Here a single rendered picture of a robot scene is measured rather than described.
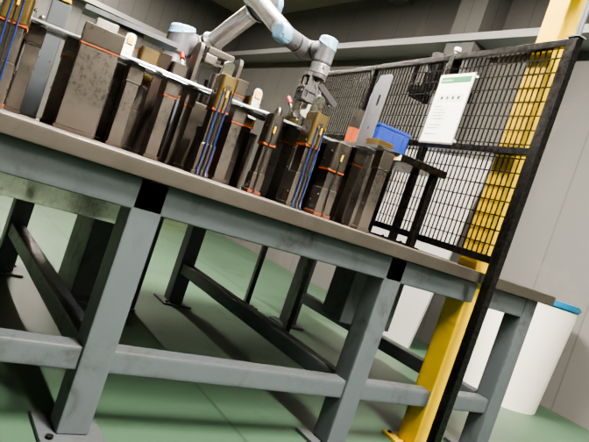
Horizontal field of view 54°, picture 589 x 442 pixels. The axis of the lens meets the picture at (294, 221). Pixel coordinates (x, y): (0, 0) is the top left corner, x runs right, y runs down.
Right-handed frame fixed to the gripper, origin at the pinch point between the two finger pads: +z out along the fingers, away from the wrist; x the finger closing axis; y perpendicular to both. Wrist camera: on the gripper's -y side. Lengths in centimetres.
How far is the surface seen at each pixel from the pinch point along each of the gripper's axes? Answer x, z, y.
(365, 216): 40, 27, -15
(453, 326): 53, 54, -58
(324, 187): 22.5, 21.3, -5.3
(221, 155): 5.4, 22.8, 30.3
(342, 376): 56, 79, -16
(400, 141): -1.4, -9.8, -46.1
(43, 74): -31, 16, 94
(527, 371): -16, 77, -188
